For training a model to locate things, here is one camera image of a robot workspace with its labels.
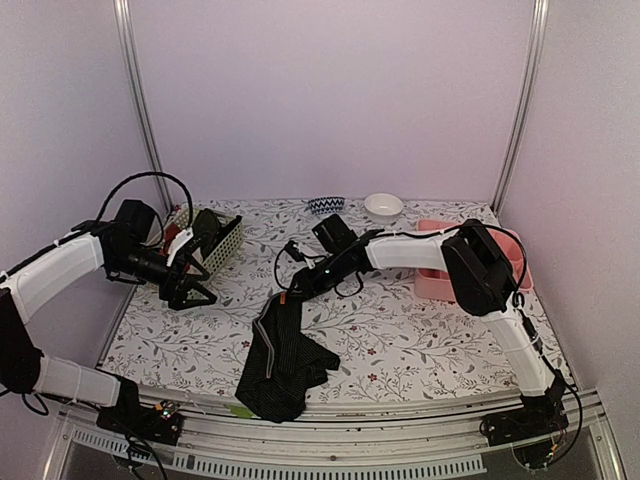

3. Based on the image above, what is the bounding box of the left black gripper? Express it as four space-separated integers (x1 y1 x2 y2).
111 243 217 310

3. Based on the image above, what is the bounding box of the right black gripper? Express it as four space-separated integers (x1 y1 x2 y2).
287 250 349 299

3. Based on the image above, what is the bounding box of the black striped underwear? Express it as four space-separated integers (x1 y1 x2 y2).
235 292 340 423

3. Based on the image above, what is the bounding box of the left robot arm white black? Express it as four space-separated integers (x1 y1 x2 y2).
1 199 221 434

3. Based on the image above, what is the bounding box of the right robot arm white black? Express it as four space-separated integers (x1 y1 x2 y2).
289 214 569 436

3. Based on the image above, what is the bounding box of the red cloth in basket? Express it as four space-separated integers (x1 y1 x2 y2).
164 223 182 248

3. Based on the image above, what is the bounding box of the dark green cloth in basket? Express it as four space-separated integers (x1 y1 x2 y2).
193 209 222 251

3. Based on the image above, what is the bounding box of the beige perforated plastic basket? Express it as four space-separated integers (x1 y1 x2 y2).
164 205 244 276

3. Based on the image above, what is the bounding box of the blue white zigzag bowl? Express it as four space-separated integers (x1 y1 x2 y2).
306 196 346 216

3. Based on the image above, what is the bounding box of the floral patterned table mat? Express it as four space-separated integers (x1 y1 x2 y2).
102 199 533 406

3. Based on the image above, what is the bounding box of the small white bowl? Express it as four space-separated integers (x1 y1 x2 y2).
364 193 404 225

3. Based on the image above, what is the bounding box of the green tape piece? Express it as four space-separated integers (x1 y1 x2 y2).
226 405 255 419

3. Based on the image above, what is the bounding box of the pink divided organizer tray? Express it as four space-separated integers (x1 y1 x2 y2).
414 219 533 307

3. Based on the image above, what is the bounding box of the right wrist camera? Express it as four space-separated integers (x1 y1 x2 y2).
284 240 313 265

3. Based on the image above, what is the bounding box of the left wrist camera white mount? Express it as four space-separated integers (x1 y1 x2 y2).
165 227 194 267

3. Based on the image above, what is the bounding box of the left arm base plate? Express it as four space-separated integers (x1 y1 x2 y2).
96 403 184 446

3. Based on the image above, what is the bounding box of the front aluminium rail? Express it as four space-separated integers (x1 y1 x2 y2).
43 390 627 479

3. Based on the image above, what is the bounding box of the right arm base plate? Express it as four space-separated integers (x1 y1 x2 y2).
479 407 569 446

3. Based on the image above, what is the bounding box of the left aluminium frame post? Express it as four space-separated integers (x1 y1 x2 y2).
112 0 174 211

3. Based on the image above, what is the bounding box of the aluminium frame post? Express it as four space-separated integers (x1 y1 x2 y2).
491 0 550 217
112 0 174 211

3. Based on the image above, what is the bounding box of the right aluminium frame post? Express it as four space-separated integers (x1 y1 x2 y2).
491 0 550 217

